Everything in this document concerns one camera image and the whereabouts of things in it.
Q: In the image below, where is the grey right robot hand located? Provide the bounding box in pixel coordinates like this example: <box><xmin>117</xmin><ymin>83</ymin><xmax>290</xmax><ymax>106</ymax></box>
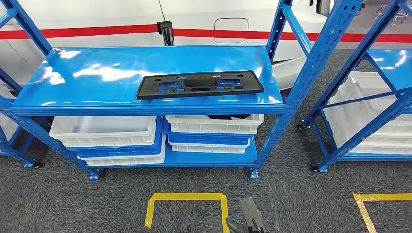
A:
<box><xmin>225</xmin><ymin>197</ymin><xmax>265</xmax><ymax>233</ymax></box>

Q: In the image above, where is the black plastic plate part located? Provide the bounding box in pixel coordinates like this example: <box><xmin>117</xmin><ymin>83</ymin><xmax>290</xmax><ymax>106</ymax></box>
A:
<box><xmin>136</xmin><ymin>70</ymin><xmax>265</xmax><ymax>100</ymax></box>

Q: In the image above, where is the blue metal shelf rack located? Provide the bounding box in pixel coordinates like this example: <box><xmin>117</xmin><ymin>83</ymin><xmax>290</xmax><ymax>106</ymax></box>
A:
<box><xmin>0</xmin><ymin>0</ymin><xmax>366</xmax><ymax>181</ymax></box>
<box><xmin>297</xmin><ymin>0</ymin><xmax>412</xmax><ymax>174</ymax></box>
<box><xmin>0</xmin><ymin>67</ymin><xmax>42</xmax><ymax>169</ymax></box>

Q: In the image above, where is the blue plastic crate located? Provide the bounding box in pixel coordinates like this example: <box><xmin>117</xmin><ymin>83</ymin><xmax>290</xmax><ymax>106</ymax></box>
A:
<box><xmin>66</xmin><ymin>116</ymin><xmax>164</xmax><ymax>159</ymax></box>
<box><xmin>163</xmin><ymin>119</ymin><xmax>252</xmax><ymax>146</ymax></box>

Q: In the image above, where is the black plastic piece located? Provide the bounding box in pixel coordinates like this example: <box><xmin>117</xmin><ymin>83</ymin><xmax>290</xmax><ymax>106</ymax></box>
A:
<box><xmin>206</xmin><ymin>114</ymin><xmax>252</xmax><ymax>120</ymax></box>

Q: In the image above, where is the red barrier belt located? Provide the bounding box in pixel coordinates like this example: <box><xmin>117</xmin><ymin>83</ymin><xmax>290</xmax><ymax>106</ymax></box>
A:
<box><xmin>0</xmin><ymin>24</ymin><xmax>412</xmax><ymax>43</ymax></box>

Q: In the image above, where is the metal chair base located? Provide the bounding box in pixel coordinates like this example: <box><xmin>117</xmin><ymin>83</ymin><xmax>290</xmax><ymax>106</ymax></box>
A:
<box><xmin>373</xmin><ymin>3</ymin><xmax>410</xmax><ymax>26</ymax></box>

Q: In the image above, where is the white car body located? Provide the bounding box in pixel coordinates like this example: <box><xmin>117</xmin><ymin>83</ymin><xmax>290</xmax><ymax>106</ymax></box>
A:
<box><xmin>0</xmin><ymin>0</ymin><xmax>335</xmax><ymax>94</ymax></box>

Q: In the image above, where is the black stanchion post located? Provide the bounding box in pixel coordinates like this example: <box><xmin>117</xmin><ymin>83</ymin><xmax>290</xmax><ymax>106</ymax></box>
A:
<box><xmin>156</xmin><ymin>20</ymin><xmax>175</xmax><ymax>46</ymax></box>

